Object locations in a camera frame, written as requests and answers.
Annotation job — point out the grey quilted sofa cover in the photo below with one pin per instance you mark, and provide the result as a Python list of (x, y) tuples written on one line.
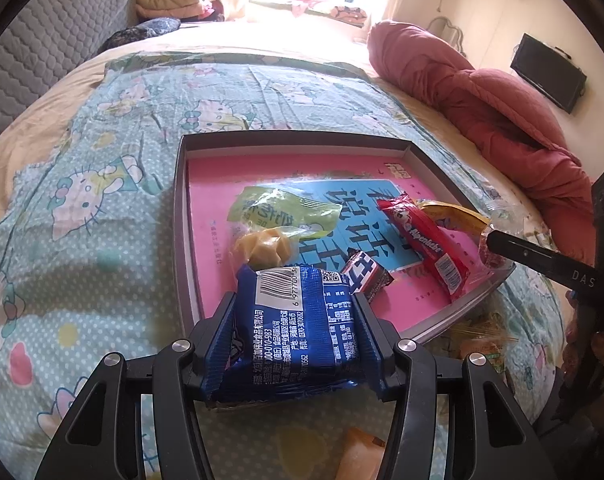
[(47, 40)]

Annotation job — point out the dark floral cloth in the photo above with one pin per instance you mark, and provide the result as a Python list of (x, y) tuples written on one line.
[(149, 29)]

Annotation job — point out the red quilted comforter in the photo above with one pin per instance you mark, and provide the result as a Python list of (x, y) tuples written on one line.
[(510, 125)]

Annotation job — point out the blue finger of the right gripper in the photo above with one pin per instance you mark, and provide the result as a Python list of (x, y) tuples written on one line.
[(574, 275)]

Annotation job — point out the red Alpenliebe candy pack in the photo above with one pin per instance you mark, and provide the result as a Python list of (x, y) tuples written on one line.
[(440, 255)]

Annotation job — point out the pink book in tray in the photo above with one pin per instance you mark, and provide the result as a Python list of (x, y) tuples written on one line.
[(414, 302)]

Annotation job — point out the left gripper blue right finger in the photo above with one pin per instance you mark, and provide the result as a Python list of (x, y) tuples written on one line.
[(375, 350)]

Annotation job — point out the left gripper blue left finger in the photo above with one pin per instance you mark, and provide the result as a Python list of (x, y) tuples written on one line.
[(211, 341)]

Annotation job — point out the clear round cookie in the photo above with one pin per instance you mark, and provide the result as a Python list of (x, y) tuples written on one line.
[(505, 223)]

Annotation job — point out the green label round cake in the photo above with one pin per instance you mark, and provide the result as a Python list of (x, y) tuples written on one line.
[(486, 334)]

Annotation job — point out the gold wrapper snack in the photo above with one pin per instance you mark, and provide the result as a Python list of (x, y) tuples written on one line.
[(454, 217)]

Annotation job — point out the pink items on windowsill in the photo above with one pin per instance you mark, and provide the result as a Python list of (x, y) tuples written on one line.
[(352, 15)]

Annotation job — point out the Hello Kitty teal blanket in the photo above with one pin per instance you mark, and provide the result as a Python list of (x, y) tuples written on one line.
[(86, 196)]

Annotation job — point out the dark cardboard box tray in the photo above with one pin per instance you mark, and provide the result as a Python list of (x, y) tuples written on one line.
[(282, 143)]

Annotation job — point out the orange wafer packet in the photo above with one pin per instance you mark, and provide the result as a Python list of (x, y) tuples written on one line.
[(362, 456)]

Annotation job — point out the blue biscuit packet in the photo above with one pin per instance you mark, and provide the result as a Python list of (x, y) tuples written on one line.
[(293, 336)]

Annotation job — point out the green pastry snack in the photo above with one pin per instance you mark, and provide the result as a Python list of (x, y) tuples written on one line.
[(269, 222)]

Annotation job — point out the black wall television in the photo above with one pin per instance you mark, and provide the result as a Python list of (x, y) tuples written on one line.
[(550, 72)]

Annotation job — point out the brown Snickers bar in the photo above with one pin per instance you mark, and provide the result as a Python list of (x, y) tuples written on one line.
[(365, 275)]

